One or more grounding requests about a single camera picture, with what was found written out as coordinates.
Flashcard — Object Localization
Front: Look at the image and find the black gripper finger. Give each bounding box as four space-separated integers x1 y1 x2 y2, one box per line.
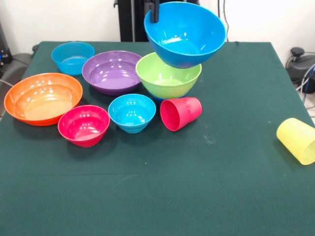
149 0 160 24

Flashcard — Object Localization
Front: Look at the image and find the large blue bowl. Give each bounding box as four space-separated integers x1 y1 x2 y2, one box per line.
143 1 226 69

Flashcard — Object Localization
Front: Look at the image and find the green bowl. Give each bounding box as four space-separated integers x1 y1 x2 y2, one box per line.
135 52 203 99

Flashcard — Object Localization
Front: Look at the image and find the purple bowl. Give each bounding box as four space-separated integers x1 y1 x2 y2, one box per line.
81 50 144 96

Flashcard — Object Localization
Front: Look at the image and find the translucent blue bowl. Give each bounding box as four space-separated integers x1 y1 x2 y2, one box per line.
51 41 95 76

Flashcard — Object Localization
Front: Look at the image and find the small cyan bowl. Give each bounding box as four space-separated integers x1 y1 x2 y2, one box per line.
107 93 157 134

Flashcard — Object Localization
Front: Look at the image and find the pink cup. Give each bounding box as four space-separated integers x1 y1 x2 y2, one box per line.
159 97 203 132

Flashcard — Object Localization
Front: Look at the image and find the pink bowl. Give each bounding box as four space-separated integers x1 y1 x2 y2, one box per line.
57 105 111 148

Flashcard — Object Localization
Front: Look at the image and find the orange bowl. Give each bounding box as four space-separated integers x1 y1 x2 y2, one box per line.
3 72 84 127

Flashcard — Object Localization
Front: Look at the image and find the grey round floor base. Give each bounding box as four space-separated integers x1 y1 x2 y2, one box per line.
285 47 315 86
0 53 32 84

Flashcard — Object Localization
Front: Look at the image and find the dark equipment unit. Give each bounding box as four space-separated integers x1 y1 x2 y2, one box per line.
0 23 13 72

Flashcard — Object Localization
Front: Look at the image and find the dark green table cloth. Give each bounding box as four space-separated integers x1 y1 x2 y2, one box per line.
0 41 315 236

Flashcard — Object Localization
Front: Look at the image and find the yellow cup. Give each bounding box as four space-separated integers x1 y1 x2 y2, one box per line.
276 117 315 166

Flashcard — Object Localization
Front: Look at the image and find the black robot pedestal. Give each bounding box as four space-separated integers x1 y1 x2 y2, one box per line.
113 0 200 43

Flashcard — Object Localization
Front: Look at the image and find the tangle of floor cables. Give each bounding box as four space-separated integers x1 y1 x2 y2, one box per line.
295 62 315 110

